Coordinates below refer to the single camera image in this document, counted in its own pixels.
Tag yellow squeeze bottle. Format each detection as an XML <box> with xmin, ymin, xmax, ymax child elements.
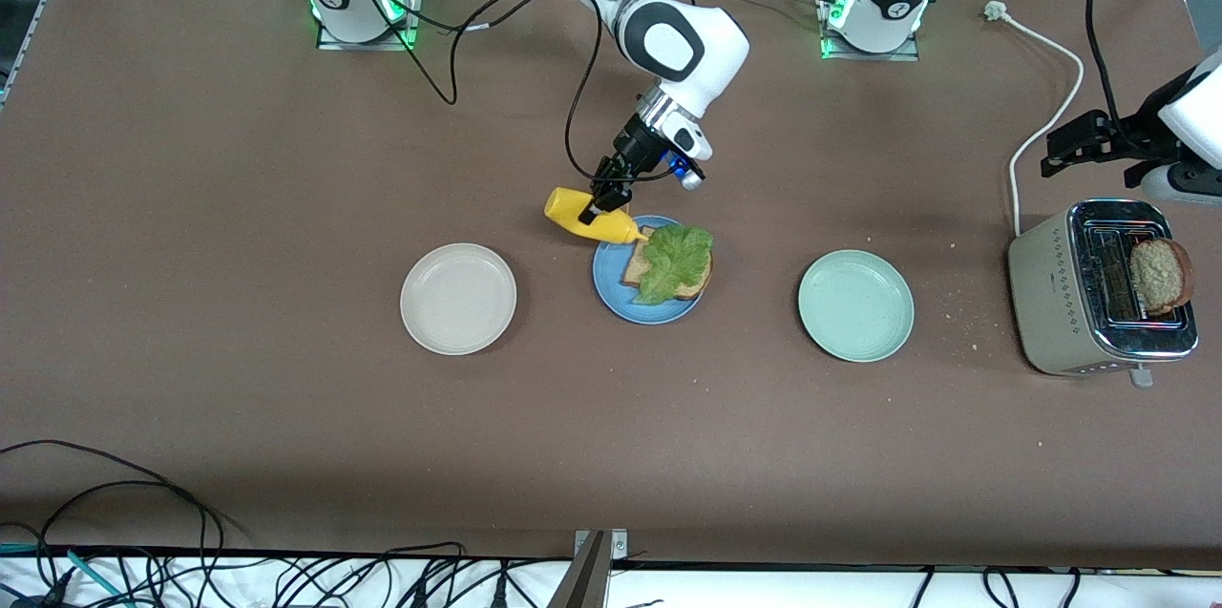
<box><xmin>543</xmin><ymin>187</ymin><xmax>656</xmax><ymax>247</ymax></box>

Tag brown bread slice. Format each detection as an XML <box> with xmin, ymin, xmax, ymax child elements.
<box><xmin>1129</xmin><ymin>238</ymin><xmax>1196</xmax><ymax>317</ymax></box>
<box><xmin>622</xmin><ymin>226</ymin><xmax>715</xmax><ymax>302</ymax></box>

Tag green lettuce leaf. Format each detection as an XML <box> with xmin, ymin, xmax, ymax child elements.
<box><xmin>631</xmin><ymin>223</ymin><xmax>716</xmax><ymax>307</ymax></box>

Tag blue plate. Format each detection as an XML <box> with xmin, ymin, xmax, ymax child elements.
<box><xmin>592</xmin><ymin>215</ymin><xmax>709</xmax><ymax>325</ymax></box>

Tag cream plate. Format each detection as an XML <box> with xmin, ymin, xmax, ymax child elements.
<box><xmin>399</xmin><ymin>242</ymin><xmax>518</xmax><ymax>357</ymax></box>

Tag pale green plate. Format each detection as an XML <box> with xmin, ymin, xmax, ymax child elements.
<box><xmin>797</xmin><ymin>249</ymin><xmax>916</xmax><ymax>364</ymax></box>

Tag beige chrome toaster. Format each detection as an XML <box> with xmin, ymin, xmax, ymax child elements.
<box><xmin>1007</xmin><ymin>198</ymin><xmax>1200</xmax><ymax>389</ymax></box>

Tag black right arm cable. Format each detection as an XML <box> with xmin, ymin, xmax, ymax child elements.
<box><xmin>325</xmin><ymin>0</ymin><xmax>703</xmax><ymax>187</ymax></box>

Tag white toaster power cord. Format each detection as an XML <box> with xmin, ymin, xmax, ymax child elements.
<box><xmin>983</xmin><ymin>1</ymin><xmax>1086</xmax><ymax>237</ymax></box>

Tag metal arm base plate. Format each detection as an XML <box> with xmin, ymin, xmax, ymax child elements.
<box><xmin>821</xmin><ymin>0</ymin><xmax>922</xmax><ymax>62</ymax></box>
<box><xmin>317</xmin><ymin>0</ymin><xmax>424</xmax><ymax>51</ymax></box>

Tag aluminium camera post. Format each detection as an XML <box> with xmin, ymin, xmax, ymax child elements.
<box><xmin>549</xmin><ymin>529</ymin><xmax>629</xmax><ymax>608</ymax></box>

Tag black looping cable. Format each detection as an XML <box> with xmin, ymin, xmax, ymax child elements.
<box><xmin>0</xmin><ymin>439</ymin><xmax>225</xmax><ymax>556</ymax></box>

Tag teal cable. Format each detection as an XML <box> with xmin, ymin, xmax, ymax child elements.
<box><xmin>0</xmin><ymin>541</ymin><xmax>125</xmax><ymax>608</ymax></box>

